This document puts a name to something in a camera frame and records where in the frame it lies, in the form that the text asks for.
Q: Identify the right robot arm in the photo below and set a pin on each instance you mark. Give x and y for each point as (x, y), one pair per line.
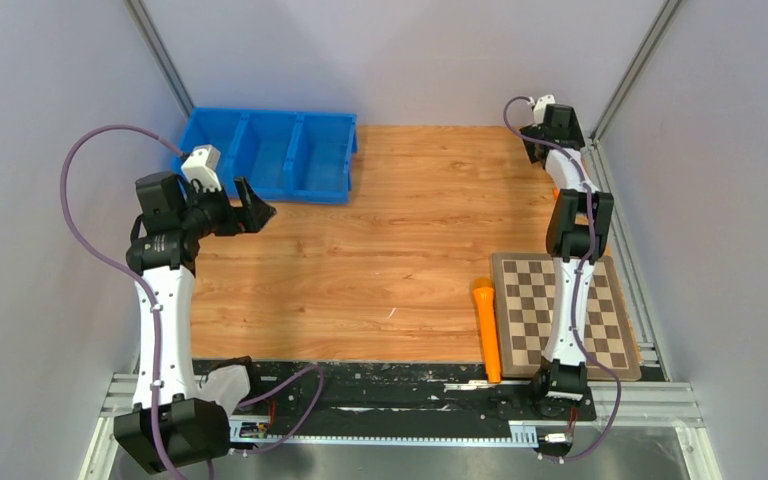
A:
(575, 240)

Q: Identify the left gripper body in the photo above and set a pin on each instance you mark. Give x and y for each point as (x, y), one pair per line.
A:
(215, 214)

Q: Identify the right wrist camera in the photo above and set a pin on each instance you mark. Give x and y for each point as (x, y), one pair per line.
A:
(540, 107)

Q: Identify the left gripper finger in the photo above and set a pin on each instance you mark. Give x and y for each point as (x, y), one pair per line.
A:
(255, 215)
(245, 192)

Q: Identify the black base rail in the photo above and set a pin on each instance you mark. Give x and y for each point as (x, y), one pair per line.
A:
(371, 400)

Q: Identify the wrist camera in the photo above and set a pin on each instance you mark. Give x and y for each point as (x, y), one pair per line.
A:
(540, 107)
(199, 169)

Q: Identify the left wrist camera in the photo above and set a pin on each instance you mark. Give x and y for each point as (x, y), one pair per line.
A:
(199, 169)

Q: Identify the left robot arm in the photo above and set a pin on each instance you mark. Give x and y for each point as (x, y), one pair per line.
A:
(177, 420)

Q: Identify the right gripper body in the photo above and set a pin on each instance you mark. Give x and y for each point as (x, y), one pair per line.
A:
(533, 136)

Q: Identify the orange cylinder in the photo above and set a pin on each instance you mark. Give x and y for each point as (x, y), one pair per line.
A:
(484, 296)

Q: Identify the wooden chessboard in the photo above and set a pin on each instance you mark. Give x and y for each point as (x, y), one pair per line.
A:
(525, 294)

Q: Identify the blue three-compartment bin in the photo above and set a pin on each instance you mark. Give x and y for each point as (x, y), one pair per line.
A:
(286, 156)

